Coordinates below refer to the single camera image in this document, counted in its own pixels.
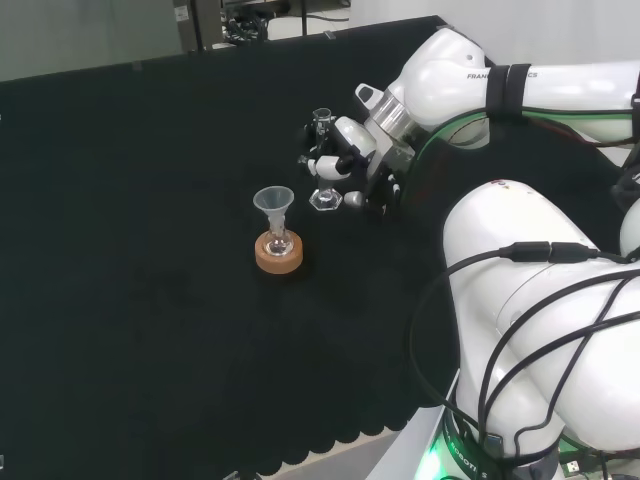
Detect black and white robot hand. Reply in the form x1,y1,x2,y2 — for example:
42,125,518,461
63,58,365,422
298,115,417,224

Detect clear glass graduated cylinder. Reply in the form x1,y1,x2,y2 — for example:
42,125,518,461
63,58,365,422
308,107,344,214

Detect clear plastic funnel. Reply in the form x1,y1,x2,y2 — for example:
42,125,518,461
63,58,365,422
251,185,295,237

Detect clear round-bottom flask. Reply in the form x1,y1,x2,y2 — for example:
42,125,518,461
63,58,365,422
263,219,294,259

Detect black table cloth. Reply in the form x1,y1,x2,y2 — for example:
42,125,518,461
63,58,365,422
0,14,640,476

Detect grey pale board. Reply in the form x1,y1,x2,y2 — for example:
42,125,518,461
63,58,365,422
0,0,184,83

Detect brown cork ring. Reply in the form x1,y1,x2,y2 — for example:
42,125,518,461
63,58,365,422
253,230,305,276

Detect tangle of background cables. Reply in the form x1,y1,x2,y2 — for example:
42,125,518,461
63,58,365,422
221,8,274,45

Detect black arm strap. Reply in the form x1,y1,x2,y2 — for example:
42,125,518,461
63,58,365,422
486,63,532,115

